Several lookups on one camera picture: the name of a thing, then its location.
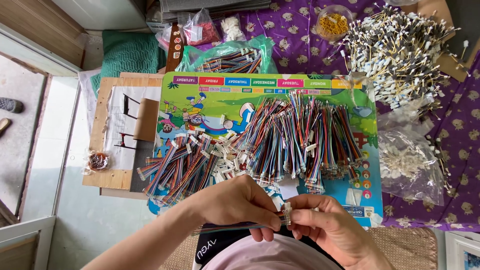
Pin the person's pink shirt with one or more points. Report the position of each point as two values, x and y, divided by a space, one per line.
270 255

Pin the white printed paper sheet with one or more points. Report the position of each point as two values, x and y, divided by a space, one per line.
122 123

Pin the colourful cartoon plastic table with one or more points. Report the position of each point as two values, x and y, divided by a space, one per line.
262 88

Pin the grey shoe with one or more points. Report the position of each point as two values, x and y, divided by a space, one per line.
11 105

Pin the brown cardboard sheet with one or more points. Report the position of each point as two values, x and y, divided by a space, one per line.
450 56

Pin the teal knitted mat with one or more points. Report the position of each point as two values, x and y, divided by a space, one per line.
127 56

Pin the scatter of white plastic connectors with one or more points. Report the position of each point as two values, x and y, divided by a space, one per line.
228 157

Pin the small bag of brown bands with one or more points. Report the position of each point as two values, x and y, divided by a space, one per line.
98 161

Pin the wooden cabinet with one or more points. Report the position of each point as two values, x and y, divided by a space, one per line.
41 30

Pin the white picture frame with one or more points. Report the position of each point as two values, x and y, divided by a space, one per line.
463 251

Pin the beige sandal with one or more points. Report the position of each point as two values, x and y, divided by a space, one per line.
4 124

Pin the plywood board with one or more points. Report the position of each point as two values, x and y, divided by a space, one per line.
103 131

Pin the brown wooden strip with stickers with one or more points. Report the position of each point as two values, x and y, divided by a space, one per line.
174 48

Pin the brown cardboard piece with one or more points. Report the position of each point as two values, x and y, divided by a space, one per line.
147 120

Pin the large clear bag, white connectors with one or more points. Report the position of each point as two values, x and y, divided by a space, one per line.
408 161

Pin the purple patterned cloth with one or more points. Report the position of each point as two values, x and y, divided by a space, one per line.
461 150

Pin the clear bag of red parts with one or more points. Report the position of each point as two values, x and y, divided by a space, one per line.
200 30

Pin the person's black lettered shorts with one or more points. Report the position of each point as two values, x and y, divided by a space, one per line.
212 247

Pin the person's right hand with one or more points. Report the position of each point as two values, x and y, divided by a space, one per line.
333 225

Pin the white door frame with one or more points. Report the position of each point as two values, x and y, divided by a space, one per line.
26 240

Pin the white paper scrap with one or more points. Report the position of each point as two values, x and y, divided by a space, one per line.
353 196
288 187

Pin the small clear bag, white parts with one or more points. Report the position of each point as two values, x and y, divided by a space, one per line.
231 28

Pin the person's left hand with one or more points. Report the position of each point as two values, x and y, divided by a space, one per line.
228 204

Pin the clear tub of yellow bands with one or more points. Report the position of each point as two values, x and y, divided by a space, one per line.
333 23

